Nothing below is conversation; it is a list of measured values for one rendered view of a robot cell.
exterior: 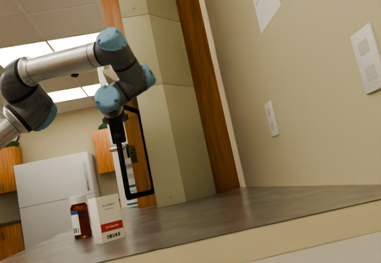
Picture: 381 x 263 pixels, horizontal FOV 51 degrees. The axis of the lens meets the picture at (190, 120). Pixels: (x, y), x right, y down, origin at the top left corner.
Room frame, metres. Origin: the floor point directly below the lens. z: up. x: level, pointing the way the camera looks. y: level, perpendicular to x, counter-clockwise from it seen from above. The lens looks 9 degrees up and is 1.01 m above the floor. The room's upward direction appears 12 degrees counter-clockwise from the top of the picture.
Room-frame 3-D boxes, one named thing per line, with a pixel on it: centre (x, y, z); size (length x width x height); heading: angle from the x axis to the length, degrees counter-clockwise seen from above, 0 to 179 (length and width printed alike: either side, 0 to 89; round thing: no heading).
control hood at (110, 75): (1.70, 0.26, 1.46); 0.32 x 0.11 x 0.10; 6
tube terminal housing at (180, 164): (1.72, 0.08, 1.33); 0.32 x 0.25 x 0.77; 6
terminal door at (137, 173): (1.71, 0.27, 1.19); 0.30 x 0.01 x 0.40; 167
